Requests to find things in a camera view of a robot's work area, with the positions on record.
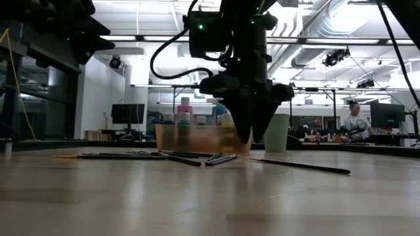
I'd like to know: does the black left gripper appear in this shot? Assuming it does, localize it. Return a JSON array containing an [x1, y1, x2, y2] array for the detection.
[[19, 0, 116, 65]]

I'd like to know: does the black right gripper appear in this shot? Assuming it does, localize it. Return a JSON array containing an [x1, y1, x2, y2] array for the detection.
[[199, 28, 295, 144]]

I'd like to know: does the large teal paint bottle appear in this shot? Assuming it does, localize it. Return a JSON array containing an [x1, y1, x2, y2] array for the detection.
[[211, 99, 228, 125]]

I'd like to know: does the long black paintbrush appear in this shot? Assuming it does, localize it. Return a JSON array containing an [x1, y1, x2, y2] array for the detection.
[[251, 157, 351, 175]]

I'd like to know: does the green plastic cup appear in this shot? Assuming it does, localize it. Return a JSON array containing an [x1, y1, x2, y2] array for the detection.
[[264, 113, 291, 153]]

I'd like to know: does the thick black paintbrush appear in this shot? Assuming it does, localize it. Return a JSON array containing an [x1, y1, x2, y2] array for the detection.
[[158, 152, 203, 167]]

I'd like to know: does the black computer monitor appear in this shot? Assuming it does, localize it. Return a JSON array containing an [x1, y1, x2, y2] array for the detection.
[[369, 102, 406, 130], [110, 103, 146, 132]]

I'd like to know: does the stack of wooden boards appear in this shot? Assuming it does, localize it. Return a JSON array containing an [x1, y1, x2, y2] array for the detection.
[[84, 129, 102, 142]]

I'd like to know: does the person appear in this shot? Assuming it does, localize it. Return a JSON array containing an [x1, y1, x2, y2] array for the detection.
[[343, 100, 375, 141]]

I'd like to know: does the long ceiling light bar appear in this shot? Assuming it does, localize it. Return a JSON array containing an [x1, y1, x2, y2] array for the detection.
[[98, 34, 420, 46]]

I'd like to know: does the grey handled paintbrush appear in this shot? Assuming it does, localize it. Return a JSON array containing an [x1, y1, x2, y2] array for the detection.
[[204, 156, 230, 167]]

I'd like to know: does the black metal rack frame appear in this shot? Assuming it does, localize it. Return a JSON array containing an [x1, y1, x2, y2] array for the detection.
[[131, 83, 339, 126]]

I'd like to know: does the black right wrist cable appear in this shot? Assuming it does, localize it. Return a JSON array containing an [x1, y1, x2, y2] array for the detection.
[[150, 0, 216, 81]]

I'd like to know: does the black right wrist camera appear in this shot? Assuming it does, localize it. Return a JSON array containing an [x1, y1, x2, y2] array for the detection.
[[188, 10, 230, 60]]

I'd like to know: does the yellow cable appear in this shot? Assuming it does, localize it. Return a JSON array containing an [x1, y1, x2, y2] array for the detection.
[[0, 28, 37, 140]]

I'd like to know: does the black ceiling camera cluster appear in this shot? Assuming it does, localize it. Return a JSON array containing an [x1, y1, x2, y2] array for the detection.
[[322, 47, 351, 68]]

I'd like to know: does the small white post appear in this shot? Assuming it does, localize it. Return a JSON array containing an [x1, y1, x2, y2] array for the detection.
[[0, 137, 16, 157]]

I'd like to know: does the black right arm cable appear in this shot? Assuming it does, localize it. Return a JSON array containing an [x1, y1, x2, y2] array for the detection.
[[376, 0, 420, 109]]

